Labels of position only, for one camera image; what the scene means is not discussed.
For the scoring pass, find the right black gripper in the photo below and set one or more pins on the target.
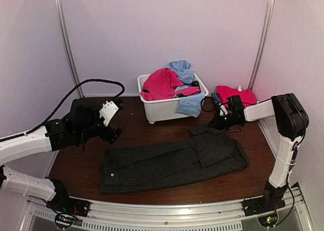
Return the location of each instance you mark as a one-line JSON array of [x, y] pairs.
[[216, 122]]

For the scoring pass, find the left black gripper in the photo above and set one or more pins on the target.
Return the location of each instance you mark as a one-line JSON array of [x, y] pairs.
[[106, 136]]

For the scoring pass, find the black striped shirt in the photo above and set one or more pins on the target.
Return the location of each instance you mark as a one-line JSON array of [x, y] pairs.
[[208, 153]]

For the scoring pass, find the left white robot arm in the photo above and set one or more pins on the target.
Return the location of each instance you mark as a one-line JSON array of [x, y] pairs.
[[85, 121]]

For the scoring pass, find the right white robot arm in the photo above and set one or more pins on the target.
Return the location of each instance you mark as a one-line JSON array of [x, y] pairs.
[[291, 122]]

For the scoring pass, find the white plastic laundry bin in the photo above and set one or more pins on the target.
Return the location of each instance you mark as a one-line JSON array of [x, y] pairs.
[[162, 110]]

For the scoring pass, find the folded blue checkered shirt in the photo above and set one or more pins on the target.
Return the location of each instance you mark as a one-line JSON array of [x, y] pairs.
[[217, 100]]

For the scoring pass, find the light blue shirt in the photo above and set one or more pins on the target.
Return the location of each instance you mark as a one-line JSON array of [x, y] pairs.
[[188, 104]]

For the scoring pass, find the pink garment in bin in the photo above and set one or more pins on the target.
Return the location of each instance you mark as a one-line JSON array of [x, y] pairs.
[[163, 84]]

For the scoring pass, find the left circuit board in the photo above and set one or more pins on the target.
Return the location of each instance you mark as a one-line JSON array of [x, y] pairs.
[[62, 220]]

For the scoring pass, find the circuit board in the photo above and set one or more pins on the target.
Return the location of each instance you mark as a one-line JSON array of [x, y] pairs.
[[268, 220], [62, 220]]

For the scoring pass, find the right circuit board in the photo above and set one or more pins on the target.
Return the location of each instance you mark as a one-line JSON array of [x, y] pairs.
[[268, 220]]

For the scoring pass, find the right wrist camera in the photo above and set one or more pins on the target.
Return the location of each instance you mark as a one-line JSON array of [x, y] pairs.
[[223, 110]]

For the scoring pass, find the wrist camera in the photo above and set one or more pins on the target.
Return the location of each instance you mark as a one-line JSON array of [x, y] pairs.
[[223, 110], [109, 109]]

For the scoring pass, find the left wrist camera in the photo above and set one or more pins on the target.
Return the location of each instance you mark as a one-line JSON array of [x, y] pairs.
[[109, 109]]

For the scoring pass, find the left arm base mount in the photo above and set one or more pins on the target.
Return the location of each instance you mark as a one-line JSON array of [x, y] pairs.
[[72, 206]]

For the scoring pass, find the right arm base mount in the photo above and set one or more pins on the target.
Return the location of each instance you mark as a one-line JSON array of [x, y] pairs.
[[255, 206]]

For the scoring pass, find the front aluminium rail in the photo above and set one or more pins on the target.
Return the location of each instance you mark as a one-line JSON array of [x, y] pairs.
[[227, 215]]

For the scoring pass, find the right aluminium frame post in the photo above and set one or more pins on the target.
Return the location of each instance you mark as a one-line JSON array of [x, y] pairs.
[[269, 9]]

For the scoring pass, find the aluminium frame post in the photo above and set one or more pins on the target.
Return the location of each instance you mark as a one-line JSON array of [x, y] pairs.
[[269, 9], [66, 42]]

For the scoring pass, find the left aluminium frame post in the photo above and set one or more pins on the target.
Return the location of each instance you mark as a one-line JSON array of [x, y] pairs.
[[66, 42]]

